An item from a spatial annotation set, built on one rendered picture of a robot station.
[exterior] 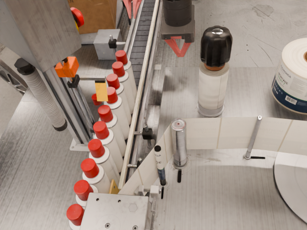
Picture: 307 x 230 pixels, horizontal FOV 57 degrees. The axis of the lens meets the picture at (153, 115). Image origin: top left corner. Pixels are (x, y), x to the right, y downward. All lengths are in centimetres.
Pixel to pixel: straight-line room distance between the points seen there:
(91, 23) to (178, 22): 85
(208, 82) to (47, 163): 58
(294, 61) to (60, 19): 68
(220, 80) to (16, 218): 71
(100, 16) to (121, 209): 101
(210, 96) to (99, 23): 72
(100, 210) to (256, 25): 113
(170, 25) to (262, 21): 90
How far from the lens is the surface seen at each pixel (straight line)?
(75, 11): 58
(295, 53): 98
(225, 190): 81
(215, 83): 82
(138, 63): 114
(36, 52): 53
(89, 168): 63
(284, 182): 84
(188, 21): 59
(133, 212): 51
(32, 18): 50
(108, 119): 73
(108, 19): 137
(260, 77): 108
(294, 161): 88
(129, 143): 85
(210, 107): 90
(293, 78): 92
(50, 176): 97
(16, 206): 98
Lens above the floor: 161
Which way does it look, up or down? 51 degrees down
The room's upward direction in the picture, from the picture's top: 9 degrees counter-clockwise
